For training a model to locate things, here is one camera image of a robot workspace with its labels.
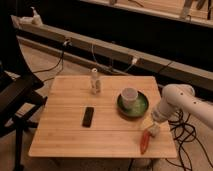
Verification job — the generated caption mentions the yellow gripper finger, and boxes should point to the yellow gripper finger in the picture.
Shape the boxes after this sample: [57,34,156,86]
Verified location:
[139,119,153,130]

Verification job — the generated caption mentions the orange toy carrot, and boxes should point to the orange toy carrot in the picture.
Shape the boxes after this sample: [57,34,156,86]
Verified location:
[140,130,150,154]

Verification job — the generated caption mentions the green plate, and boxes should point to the green plate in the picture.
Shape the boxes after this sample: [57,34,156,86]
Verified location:
[117,92,149,118]

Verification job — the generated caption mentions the white ceramic cup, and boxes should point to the white ceramic cup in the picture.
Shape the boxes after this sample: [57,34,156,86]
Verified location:
[121,87,138,107]

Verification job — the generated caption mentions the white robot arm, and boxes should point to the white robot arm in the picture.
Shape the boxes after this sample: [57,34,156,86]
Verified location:
[147,84,213,130]

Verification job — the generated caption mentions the black remote control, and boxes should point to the black remote control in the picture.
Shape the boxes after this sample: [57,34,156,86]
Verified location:
[82,107,94,127]

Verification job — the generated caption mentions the wooden table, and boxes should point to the wooden table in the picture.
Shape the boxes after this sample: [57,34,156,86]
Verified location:
[29,76,177,158]

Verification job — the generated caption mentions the black chair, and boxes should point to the black chair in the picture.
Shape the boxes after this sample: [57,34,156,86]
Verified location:
[0,61,48,171]

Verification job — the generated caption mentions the white spray bottle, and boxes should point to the white spray bottle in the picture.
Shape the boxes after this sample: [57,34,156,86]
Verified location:
[31,7,43,26]

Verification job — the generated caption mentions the black floor cables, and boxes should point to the black floor cables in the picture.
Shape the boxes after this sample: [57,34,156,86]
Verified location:
[165,111,213,171]

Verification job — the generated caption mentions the white plug on rail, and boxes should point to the white plug on rail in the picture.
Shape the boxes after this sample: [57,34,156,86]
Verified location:
[131,57,138,65]

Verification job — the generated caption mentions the black cable on floor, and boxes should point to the black cable on floor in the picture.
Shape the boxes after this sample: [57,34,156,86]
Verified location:
[32,39,72,84]

